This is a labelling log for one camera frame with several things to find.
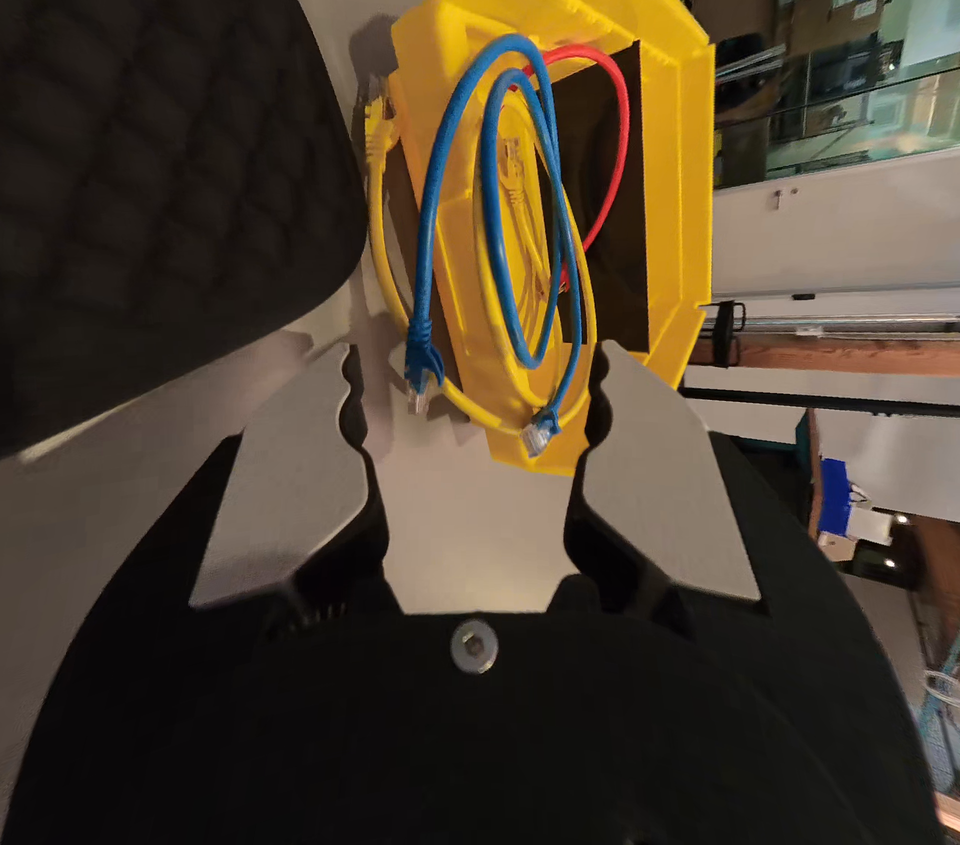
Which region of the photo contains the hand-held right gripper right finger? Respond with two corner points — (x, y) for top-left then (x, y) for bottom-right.
(562, 338), (762, 602)

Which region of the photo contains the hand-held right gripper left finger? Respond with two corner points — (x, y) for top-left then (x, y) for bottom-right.
(187, 344), (391, 610)

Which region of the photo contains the yellow ethernet cable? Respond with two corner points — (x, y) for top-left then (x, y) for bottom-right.
(363, 72), (601, 435)

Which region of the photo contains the blue ethernet cable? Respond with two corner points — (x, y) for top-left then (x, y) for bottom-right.
(403, 32), (599, 461)

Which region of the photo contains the red ethernet cable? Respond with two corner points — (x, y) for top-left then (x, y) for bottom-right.
(521, 44), (633, 296)

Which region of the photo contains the blue box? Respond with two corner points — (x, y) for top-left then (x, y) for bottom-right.
(817, 458), (895, 548)

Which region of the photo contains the black metal rack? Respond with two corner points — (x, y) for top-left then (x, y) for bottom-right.
(701, 299), (749, 370)

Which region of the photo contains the wooden beam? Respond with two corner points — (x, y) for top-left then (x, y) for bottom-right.
(690, 331), (960, 379)

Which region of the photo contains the black bin divider plate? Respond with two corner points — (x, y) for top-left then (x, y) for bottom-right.
(540, 42), (651, 356)

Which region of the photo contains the black mesh wrist pad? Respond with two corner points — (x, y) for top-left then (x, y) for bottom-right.
(0, 0), (369, 461)

